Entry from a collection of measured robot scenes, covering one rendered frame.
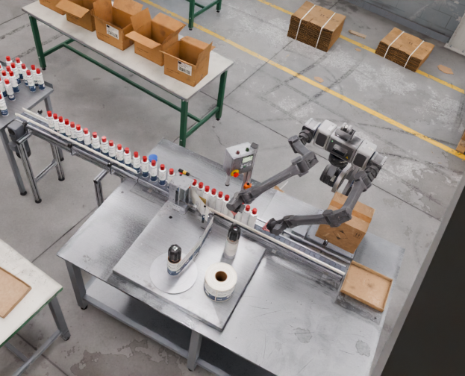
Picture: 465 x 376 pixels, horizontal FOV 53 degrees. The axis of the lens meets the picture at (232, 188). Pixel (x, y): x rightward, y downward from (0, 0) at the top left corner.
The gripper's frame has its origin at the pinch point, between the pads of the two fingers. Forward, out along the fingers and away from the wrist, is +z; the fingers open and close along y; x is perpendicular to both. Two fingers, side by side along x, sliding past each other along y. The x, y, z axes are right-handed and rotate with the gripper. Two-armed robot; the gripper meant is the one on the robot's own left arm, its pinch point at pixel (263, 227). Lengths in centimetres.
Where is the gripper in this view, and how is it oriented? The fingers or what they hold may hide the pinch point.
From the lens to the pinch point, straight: 329.3
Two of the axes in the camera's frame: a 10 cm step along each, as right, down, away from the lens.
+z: -6.6, 2.6, 7.0
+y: -4.2, 6.5, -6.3
